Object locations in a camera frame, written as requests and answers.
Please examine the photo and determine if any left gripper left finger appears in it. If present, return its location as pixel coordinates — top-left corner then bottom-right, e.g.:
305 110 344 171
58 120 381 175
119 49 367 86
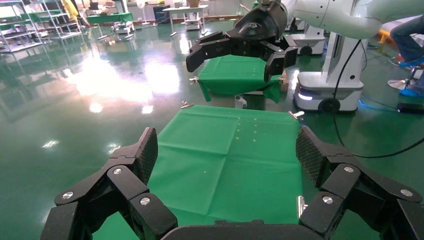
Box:
39 126 180 240

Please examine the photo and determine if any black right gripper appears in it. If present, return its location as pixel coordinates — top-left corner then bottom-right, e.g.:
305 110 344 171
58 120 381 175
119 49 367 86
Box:
185 1 299 84

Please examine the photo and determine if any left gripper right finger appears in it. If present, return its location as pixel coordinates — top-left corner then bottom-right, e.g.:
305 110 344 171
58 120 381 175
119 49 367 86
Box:
294 125 424 240

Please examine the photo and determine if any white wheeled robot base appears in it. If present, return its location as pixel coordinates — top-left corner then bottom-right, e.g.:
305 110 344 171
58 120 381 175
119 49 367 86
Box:
289 23 327 57

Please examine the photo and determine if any black box on floor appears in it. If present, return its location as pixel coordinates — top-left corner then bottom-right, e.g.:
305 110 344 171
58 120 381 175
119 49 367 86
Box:
396 102 424 115

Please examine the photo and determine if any draped green table cloth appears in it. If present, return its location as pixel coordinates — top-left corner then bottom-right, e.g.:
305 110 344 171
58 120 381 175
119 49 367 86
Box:
197 54 283 104

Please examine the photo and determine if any white table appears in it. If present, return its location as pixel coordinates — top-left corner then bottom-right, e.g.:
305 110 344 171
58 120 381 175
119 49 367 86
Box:
162 4 210 37

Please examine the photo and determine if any black cabinet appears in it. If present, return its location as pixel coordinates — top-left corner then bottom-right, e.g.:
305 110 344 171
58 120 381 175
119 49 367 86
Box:
152 4 171 24

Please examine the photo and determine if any white wheeled robot with column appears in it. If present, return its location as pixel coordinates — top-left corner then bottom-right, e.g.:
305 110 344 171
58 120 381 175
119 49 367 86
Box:
293 31 365 114

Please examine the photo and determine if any chrome stool base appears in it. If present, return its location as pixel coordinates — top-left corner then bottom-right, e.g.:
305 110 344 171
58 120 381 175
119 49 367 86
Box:
387 66 415 91

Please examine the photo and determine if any table with green cover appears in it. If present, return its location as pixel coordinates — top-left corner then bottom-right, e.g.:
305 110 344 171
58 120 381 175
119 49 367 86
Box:
86 12 135 27

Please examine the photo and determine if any person in blue jeans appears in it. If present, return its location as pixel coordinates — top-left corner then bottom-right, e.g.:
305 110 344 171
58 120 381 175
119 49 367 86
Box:
390 14 424 99

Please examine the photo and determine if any metal shelf rack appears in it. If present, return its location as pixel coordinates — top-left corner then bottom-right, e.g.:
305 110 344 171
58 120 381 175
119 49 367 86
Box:
34 0 84 41
0 0 44 54

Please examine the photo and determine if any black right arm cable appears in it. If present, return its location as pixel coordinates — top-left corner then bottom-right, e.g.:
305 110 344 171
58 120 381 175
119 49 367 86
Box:
332 39 424 159

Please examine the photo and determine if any white pedestal fan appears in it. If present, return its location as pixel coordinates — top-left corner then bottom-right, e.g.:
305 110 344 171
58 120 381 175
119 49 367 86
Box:
139 0 151 26

